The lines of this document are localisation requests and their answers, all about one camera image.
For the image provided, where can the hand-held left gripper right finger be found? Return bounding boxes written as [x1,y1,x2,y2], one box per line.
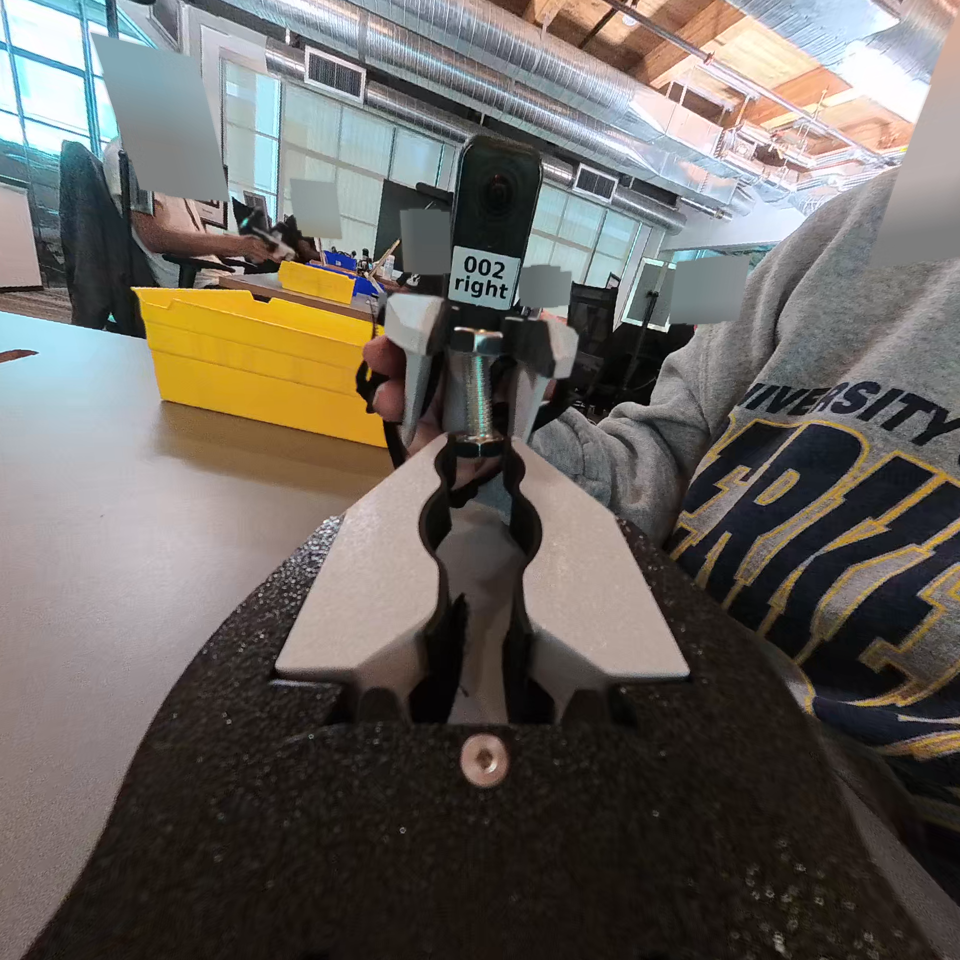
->
[502,439,691,704]

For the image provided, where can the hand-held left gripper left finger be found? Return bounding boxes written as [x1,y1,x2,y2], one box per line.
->
[274,435,468,696]

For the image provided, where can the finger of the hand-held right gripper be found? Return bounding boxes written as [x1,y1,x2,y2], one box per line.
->
[501,315,581,445]
[382,292,453,450]

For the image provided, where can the steel hex bolt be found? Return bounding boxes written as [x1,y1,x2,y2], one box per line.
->
[448,328,506,444]

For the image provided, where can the person's right hand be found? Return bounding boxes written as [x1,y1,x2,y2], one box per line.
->
[363,333,453,455]

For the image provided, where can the blue plastic bin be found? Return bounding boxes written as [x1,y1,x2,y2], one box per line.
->
[324,251,385,297]

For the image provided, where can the white board on stand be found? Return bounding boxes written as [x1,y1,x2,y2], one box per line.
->
[621,256,678,333]

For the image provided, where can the black computer monitor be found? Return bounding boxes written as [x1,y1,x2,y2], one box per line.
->
[375,177,460,265]

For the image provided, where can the small yellow plastic bin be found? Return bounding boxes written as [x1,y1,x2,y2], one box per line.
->
[279,258,355,306]

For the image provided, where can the wooden office desk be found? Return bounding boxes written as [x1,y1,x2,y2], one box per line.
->
[216,268,385,320]

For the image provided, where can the large yellow plastic bin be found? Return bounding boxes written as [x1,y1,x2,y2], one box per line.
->
[133,286,393,450]

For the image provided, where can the black office chair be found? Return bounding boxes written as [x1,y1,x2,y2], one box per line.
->
[58,139,149,340]

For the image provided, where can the silver air duct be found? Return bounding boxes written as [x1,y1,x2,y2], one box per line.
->
[266,0,960,235]

